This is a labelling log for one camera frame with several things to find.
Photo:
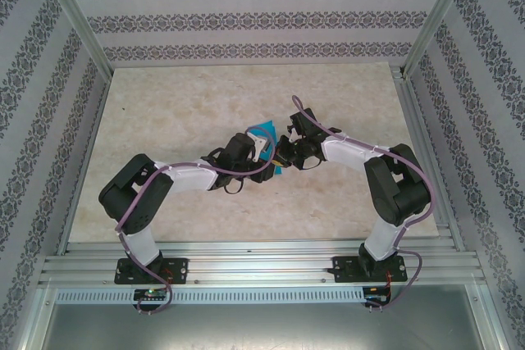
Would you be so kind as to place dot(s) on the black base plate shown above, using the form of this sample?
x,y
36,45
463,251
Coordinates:
x,y
180,270
342,270

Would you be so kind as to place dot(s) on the aluminium frame post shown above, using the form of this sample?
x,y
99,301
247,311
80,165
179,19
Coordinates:
x,y
441,10
72,10

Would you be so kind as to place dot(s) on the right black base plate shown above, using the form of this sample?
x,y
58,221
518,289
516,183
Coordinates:
x,y
342,270

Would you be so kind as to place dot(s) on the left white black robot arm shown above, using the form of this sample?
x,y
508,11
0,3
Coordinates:
x,y
193,175

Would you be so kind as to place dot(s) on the long aluminium base rail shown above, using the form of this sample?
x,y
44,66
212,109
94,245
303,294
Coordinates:
x,y
258,264

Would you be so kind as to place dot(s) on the right small circuit board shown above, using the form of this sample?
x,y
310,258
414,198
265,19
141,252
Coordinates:
x,y
375,296

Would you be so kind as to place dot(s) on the grey metal sheet panel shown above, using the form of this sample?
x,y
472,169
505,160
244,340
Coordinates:
x,y
262,325

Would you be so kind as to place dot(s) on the aluminium side rail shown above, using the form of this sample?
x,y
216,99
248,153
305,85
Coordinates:
x,y
96,120
416,120

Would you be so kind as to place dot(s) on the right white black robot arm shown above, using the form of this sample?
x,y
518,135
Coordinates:
x,y
344,153

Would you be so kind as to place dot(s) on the left small circuit board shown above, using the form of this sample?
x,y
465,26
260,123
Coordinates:
x,y
149,294

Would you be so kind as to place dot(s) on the small circuit board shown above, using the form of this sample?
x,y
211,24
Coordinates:
x,y
149,294
375,296

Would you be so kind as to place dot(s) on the blue cloth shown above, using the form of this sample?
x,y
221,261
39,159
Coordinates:
x,y
266,125

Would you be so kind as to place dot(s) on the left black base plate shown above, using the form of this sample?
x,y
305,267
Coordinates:
x,y
180,270

